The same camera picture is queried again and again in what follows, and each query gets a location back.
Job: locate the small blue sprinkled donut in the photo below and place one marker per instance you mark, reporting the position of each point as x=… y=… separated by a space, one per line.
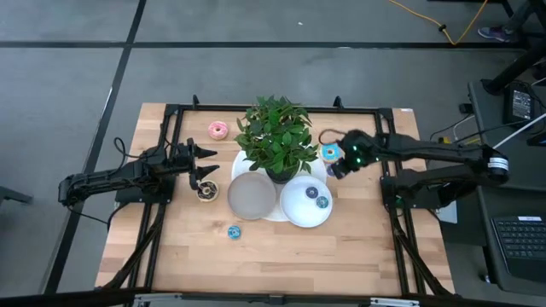
x=230 y=230

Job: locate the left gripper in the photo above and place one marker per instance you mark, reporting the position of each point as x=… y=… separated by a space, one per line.
x=181 y=158

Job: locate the large pink frosted donut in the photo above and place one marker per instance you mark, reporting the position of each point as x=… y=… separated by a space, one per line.
x=212 y=130

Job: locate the dark grey side desk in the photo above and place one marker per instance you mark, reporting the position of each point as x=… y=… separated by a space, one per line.
x=488 y=264
x=486 y=106

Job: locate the person's shoe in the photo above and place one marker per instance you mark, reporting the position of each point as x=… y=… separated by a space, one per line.
x=492 y=34

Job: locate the tan round plate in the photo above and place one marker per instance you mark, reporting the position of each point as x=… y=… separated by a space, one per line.
x=251 y=200

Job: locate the white round plate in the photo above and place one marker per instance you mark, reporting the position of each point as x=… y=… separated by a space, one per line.
x=298 y=213

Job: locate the small dark blue donut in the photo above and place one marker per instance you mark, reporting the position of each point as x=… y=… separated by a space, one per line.
x=329 y=170

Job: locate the black power adapter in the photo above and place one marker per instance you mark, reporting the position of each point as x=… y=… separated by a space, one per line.
x=507 y=102

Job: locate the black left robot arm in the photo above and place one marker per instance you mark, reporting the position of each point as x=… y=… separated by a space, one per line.
x=106 y=179

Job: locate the green potted plant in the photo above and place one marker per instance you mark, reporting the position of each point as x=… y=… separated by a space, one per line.
x=277 y=136

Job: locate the black wall plug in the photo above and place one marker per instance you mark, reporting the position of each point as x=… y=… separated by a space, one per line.
x=465 y=108

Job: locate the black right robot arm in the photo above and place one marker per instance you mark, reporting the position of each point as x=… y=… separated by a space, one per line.
x=426 y=147

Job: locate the dark grey chair leg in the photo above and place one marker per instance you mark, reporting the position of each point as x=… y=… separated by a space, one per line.
x=13 y=195

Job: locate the large blue frosted donut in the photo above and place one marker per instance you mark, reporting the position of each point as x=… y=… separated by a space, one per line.
x=326 y=150

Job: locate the person's leg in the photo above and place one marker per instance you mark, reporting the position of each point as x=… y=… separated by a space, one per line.
x=522 y=15

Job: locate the black aluminium table frame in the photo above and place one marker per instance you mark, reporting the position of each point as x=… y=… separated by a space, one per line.
x=213 y=107

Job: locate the black desk leg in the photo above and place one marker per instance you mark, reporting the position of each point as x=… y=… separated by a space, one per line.
x=512 y=70

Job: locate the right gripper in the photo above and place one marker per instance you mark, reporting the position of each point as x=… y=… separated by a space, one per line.
x=360 y=149

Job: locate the black keyboard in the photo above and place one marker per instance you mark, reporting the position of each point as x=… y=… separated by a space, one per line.
x=524 y=247

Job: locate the small purple frosted donut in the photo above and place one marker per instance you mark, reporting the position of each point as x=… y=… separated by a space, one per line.
x=308 y=192

